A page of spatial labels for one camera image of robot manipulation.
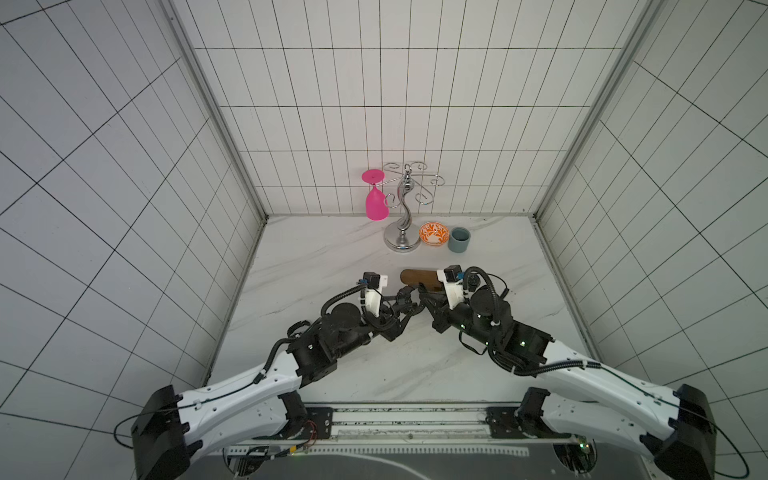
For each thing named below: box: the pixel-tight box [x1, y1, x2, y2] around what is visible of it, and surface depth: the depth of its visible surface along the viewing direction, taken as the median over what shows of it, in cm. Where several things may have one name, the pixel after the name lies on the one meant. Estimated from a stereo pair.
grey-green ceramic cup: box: [448, 226, 471, 253], surface depth 110 cm
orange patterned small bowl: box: [419, 222, 450, 247], surface depth 112 cm
